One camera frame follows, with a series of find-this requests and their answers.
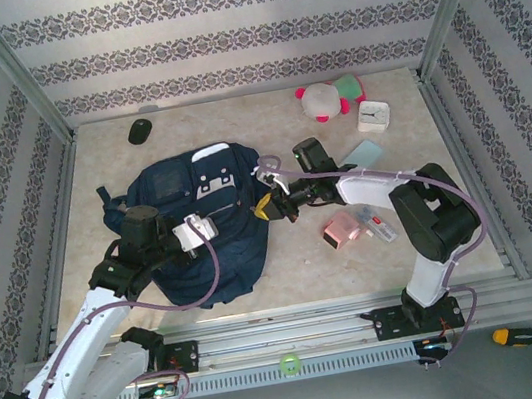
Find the small pink box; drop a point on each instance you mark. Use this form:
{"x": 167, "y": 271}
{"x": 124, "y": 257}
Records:
{"x": 341, "y": 230}

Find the navy blue student backpack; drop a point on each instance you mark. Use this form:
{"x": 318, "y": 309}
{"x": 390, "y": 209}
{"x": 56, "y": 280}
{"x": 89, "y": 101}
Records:
{"x": 234, "y": 255}

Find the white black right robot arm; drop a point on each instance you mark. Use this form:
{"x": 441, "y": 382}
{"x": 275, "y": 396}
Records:
{"x": 365, "y": 186}

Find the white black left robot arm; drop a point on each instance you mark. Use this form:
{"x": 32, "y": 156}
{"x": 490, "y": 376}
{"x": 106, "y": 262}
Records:
{"x": 76, "y": 341}

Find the white pink green plush toy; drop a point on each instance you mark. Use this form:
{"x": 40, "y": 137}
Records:
{"x": 324, "y": 101}

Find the white square alarm clock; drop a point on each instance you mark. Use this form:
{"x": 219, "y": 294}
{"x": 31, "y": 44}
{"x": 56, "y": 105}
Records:
{"x": 372, "y": 116}

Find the black computer mouse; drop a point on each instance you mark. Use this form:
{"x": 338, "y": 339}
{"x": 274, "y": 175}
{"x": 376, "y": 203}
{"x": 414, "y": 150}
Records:
{"x": 140, "y": 132}

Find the controller board with green light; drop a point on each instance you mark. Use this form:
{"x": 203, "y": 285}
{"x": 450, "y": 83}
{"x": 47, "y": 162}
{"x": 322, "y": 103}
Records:
{"x": 159, "y": 391}
{"x": 433, "y": 345}

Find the orange black screwdriver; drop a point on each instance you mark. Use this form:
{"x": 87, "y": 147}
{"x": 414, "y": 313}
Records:
{"x": 520, "y": 336}

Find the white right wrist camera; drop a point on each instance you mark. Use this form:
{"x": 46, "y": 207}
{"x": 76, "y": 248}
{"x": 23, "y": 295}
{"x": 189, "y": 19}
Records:
{"x": 275, "y": 180}

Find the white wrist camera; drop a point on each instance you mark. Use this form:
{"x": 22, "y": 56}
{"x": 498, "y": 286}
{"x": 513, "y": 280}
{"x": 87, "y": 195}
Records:
{"x": 275, "y": 180}
{"x": 192, "y": 232}

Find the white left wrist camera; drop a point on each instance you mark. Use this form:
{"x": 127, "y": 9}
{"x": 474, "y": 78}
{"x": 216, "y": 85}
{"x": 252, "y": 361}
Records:
{"x": 192, "y": 232}

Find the aluminium side rail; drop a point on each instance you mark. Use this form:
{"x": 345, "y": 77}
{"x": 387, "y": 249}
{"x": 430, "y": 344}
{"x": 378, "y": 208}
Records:
{"x": 470, "y": 177}
{"x": 60, "y": 242}

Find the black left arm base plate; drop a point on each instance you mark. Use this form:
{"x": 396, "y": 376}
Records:
{"x": 184, "y": 356}

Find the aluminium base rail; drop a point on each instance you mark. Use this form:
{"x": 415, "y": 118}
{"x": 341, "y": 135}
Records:
{"x": 292, "y": 334}

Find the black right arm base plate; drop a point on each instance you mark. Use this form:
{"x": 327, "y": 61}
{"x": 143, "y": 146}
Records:
{"x": 387, "y": 324}

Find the aluminium frame post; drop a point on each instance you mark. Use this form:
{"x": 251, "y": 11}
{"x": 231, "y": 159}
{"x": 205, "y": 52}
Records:
{"x": 450, "y": 3}
{"x": 15, "y": 72}

